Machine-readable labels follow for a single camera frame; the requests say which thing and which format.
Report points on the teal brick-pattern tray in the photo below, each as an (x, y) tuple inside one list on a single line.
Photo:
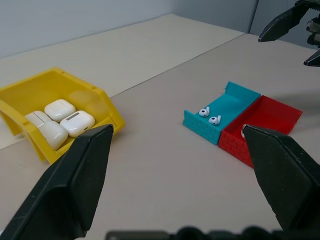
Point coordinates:
[(225, 105)]

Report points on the white case with grey strip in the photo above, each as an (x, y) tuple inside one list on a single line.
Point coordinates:
[(77, 123)]

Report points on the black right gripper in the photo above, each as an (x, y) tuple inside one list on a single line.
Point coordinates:
[(314, 31)]

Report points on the white plastic earbud case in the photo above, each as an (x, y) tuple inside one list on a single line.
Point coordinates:
[(37, 120)]

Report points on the yellow plastic bin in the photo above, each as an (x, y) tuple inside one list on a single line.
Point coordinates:
[(30, 92)]

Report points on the red brick-pattern tray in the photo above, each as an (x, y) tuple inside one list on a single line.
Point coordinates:
[(270, 112)]

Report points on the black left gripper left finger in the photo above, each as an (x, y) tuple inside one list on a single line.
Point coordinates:
[(62, 190)]

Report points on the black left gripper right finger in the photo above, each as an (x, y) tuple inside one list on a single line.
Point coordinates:
[(287, 180)]

